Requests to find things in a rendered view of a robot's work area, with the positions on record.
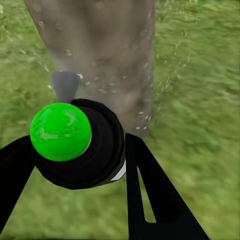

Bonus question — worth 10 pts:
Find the pesticide atomizer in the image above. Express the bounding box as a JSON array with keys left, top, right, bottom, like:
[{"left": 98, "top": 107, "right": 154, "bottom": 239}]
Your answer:
[{"left": 30, "top": 70, "right": 126, "bottom": 190}]

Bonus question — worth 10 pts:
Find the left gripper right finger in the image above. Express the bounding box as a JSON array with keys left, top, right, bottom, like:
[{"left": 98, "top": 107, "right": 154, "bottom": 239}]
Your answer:
[{"left": 125, "top": 133, "right": 210, "bottom": 240}]

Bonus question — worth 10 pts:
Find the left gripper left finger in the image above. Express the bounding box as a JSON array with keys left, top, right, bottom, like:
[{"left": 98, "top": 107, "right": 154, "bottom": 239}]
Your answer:
[{"left": 0, "top": 135, "right": 35, "bottom": 235}]

